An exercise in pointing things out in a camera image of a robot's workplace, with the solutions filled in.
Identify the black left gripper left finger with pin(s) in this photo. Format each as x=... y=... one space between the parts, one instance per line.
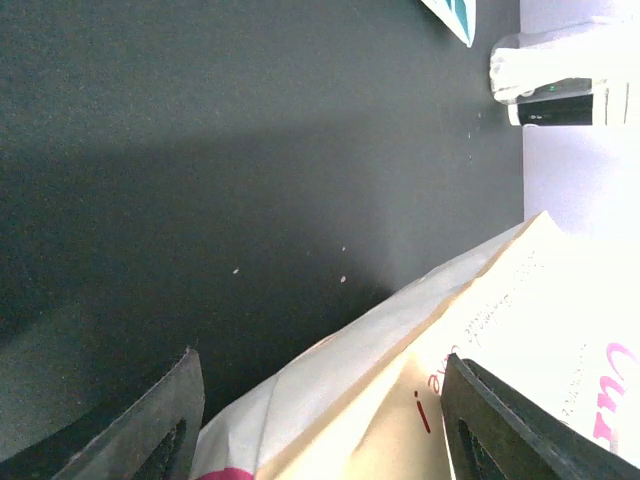
x=155 y=437

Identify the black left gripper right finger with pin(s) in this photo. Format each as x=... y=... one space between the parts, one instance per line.
x=494 y=432

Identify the cream pink Cakes paper bag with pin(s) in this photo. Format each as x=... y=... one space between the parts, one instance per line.
x=516 y=360

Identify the light blue paper bag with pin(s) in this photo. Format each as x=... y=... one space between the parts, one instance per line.
x=459 y=16

